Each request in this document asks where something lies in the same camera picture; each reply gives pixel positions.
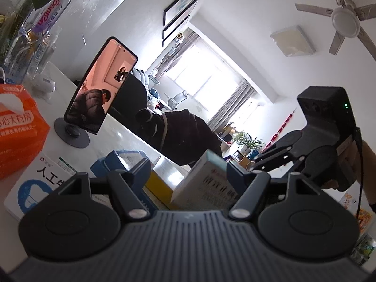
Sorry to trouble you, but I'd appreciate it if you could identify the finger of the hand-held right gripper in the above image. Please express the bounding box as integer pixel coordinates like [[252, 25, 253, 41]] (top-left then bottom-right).
[[255, 145, 294, 161], [250, 156, 307, 171]]

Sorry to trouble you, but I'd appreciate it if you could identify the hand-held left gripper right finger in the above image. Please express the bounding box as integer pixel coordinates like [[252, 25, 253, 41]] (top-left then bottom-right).
[[227, 161, 322, 219]]

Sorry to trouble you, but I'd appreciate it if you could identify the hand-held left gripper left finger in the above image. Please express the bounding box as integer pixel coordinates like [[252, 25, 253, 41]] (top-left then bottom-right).
[[58, 158, 152, 219]]

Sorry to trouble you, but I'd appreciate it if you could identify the white yellow-orange medicine box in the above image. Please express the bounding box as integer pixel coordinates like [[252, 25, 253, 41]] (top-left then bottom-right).
[[145, 156, 193, 210]]

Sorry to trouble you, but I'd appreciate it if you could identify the teal white medicine box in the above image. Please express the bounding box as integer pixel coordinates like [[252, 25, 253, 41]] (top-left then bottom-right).
[[170, 149, 244, 212]]

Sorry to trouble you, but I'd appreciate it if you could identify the blue white medicine box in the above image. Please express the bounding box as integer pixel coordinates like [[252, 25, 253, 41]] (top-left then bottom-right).
[[90, 150, 156, 212]]

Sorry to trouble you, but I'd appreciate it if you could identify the white marble desktop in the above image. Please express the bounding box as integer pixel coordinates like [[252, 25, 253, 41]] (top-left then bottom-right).
[[0, 60, 193, 232]]

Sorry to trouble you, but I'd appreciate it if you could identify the person's right hand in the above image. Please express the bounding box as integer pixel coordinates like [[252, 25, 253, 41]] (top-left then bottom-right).
[[322, 142, 364, 192]]

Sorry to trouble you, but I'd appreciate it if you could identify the wooden shelf cabinet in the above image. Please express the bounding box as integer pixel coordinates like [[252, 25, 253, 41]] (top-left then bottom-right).
[[236, 150, 253, 166]]

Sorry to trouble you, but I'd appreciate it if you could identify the potted green plant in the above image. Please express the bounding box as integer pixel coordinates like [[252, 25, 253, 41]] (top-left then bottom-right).
[[232, 131, 265, 155]]

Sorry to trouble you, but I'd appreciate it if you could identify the black fleece jacket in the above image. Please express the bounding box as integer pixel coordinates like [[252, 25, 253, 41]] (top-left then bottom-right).
[[136, 109, 222, 166]]

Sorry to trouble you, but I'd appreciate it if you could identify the grey patterned curtain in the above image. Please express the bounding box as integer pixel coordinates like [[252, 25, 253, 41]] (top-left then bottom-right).
[[207, 79, 256, 133], [148, 32, 200, 78]]

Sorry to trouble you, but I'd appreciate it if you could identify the square ceiling light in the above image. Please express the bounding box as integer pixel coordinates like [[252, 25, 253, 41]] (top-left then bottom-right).
[[270, 25, 316, 57]]

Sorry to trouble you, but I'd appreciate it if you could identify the round grey phone stand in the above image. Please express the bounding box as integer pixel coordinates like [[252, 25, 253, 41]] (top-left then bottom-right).
[[54, 117, 90, 148]]

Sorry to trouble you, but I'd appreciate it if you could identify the white office chair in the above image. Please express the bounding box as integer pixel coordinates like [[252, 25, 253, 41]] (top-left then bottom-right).
[[164, 90, 190, 111]]

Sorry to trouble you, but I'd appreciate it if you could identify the smartphone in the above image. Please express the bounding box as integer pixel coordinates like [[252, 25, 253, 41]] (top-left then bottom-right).
[[64, 37, 138, 137]]

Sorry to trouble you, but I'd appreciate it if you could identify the ceiling fan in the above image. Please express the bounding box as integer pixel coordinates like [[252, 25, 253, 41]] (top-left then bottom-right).
[[295, 0, 376, 56]]

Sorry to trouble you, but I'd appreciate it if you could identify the grey sofa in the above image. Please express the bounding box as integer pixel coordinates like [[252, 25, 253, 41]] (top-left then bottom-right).
[[132, 68, 157, 93]]

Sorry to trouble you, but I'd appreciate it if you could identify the white box blue circle print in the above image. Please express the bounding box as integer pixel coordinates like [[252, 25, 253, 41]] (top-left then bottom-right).
[[4, 153, 78, 222]]

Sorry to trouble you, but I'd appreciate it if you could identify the orange tissue pack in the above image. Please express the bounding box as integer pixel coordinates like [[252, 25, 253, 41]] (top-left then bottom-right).
[[0, 84, 50, 180]]

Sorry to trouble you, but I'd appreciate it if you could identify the small white round gadget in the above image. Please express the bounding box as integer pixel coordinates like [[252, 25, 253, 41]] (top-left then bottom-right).
[[32, 73, 56, 95]]

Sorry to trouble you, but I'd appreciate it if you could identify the framed pale abstract picture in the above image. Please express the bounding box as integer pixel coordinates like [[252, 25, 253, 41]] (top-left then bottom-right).
[[162, 14, 191, 47]]

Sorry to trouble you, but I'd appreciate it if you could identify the clear vase with toothpaste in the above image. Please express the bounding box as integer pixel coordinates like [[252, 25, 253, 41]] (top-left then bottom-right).
[[4, 0, 71, 78]]

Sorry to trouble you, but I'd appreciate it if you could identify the clear glass vase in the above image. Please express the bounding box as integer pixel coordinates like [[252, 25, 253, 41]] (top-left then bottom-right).
[[0, 0, 36, 65]]

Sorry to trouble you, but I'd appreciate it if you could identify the red chili string ornament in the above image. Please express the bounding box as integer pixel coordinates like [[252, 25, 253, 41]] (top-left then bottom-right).
[[264, 109, 297, 151]]

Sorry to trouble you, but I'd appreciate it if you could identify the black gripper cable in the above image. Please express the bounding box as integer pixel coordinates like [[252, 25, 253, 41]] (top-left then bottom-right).
[[354, 126, 365, 219]]

